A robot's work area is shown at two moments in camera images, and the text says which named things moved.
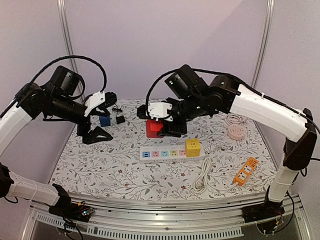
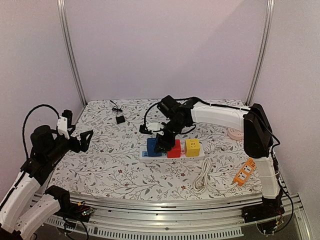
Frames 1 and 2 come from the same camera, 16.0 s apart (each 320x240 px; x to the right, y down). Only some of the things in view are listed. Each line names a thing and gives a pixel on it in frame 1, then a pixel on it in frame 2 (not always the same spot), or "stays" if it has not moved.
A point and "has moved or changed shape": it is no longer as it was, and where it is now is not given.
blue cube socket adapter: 105,121 → 151,143
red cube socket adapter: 152,127 has moved or changed shape
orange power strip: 246,171 stays
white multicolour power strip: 151,154 stays
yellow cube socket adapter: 192,147 stays
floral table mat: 222,155 stays
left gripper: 89,136 → 76,147
